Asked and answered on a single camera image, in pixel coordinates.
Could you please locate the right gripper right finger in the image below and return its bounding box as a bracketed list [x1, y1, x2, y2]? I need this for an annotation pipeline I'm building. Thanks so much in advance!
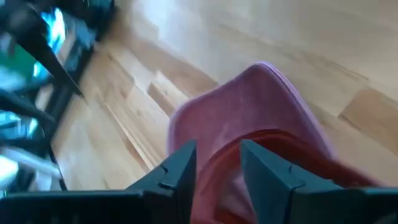
[241, 139, 358, 224]

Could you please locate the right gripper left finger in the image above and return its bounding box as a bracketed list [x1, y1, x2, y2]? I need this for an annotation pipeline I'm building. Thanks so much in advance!
[126, 139, 197, 224]

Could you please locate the red baseball cap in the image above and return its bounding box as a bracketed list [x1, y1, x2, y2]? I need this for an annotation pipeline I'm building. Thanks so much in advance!
[167, 61, 385, 224]

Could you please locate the black aluminium table frame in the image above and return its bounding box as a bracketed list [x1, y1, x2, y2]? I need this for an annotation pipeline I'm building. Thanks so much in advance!
[0, 0, 116, 192]

